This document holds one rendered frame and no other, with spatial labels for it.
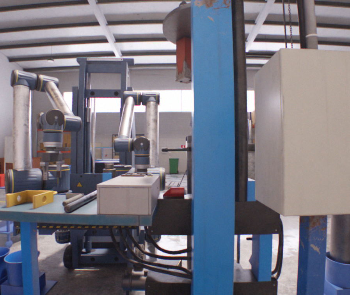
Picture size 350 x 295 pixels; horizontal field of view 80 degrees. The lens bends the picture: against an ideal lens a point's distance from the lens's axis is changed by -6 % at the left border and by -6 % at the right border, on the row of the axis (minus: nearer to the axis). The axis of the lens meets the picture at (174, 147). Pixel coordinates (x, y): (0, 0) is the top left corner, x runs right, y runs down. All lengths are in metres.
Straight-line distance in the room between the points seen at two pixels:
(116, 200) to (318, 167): 0.75
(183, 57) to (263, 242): 1.33
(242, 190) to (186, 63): 1.01
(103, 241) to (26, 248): 1.64
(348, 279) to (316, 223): 1.86
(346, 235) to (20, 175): 2.70
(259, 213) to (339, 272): 1.35
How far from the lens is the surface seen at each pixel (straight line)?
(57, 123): 1.42
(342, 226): 2.40
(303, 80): 0.61
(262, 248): 1.38
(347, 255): 2.48
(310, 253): 0.73
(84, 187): 2.53
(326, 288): 2.65
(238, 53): 1.26
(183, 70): 1.70
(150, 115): 2.14
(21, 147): 2.01
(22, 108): 2.10
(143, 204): 0.97
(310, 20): 0.79
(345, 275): 2.53
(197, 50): 1.07
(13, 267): 2.50
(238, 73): 1.22
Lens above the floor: 1.33
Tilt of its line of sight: 1 degrees up
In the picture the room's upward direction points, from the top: straight up
